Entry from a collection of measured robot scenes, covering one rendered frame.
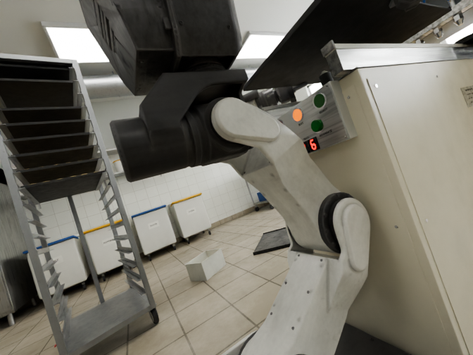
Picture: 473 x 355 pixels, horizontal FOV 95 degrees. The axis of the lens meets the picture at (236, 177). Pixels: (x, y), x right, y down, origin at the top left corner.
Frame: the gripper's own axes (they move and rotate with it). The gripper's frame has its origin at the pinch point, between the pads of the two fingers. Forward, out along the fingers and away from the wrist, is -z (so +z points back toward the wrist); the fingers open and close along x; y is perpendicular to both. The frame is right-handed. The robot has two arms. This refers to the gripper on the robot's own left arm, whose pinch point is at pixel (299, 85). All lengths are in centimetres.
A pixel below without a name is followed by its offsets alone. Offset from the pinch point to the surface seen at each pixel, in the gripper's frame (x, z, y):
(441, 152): -40, -23, -31
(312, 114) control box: -20.7, 2.7, -38.8
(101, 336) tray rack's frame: -86, 139, -13
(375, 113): -27, -8, -45
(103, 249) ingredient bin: -57, 309, 135
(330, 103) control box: -20.5, -1.3, -42.9
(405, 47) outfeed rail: -11.0, -26.2, -26.3
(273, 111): -12.0, 12.5, -23.5
